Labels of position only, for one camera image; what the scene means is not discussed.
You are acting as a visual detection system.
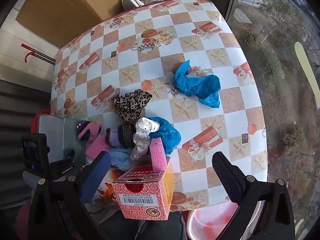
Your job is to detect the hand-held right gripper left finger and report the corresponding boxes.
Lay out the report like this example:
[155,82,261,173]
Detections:
[27,151,112,240]

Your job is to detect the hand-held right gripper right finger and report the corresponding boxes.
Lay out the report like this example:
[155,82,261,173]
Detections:
[212,151,296,240]

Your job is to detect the grey cardboard box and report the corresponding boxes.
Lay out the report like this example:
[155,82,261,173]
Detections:
[37,114,87,167]

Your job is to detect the purple brown knitted pouch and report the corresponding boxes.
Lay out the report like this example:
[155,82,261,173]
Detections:
[105,124,137,148]

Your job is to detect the white polka dot scrunchie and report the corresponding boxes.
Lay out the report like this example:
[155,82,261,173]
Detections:
[130,117,160,162]

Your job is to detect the blue plastic shoe cover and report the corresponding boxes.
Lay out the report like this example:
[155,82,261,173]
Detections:
[173,60,221,109]
[147,117,181,155]

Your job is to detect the leopard print scrunchie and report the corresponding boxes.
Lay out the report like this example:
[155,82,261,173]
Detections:
[111,90,153,125]

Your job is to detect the orange white printed box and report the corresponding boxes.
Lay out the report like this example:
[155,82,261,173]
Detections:
[85,164,125,214]

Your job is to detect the red stool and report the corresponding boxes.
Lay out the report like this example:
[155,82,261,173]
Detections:
[31,107,52,133]

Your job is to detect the light blue fluffy scrunchie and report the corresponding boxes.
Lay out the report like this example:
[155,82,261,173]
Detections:
[109,147,137,170]

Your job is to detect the pink black striped sock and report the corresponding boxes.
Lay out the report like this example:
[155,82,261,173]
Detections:
[76,121,102,141]

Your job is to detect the pink plastic basin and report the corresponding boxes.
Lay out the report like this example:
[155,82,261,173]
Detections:
[186,200,263,240]

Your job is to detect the pink patterned carton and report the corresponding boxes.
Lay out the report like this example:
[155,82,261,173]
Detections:
[112,159,174,221]

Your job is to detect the rough pink sponge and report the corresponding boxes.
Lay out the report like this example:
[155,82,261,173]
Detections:
[149,137,167,172]

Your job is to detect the person's grey trousers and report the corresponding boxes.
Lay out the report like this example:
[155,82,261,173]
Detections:
[100,210,188,240]

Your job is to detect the checkered printed tablecloth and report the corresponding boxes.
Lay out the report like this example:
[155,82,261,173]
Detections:
[51,0,268,215]

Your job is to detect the pale yellow window strip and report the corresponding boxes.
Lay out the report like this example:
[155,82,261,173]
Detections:
[294,41,320,109]

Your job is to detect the large brown cardboard box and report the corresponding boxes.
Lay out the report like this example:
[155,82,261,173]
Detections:
[15,0,150,49]

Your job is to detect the tree outside window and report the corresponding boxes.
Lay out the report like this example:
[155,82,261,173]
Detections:
[260,0,308,47]

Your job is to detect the red-handled metal pole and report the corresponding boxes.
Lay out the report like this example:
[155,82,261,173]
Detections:
[21,43,56,64]

